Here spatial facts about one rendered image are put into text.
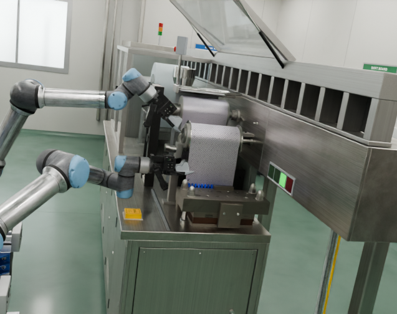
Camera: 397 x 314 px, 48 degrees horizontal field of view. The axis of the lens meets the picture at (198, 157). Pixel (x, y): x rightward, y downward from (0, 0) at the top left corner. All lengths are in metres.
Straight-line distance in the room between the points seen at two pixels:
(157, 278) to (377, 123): 1.11
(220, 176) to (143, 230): 0.49
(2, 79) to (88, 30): 1.54
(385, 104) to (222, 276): 1.06
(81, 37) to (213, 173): 5.64
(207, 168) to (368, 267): 0.85
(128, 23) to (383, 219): 6.45
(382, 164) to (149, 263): 1.02
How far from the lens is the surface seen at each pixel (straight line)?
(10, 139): 2.13
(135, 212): 1.97
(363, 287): 1.67
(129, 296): 1.99
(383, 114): 1.39
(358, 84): 1.46
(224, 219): 1.95
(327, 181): 1.54
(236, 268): 2.03
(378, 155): 1.40
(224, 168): 2.11
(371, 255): 1.62
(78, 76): 7.52
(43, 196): 1.62
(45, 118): 7.64
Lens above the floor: 1.64
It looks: 13 degrees down
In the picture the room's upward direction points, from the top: 8 degrees clockwise
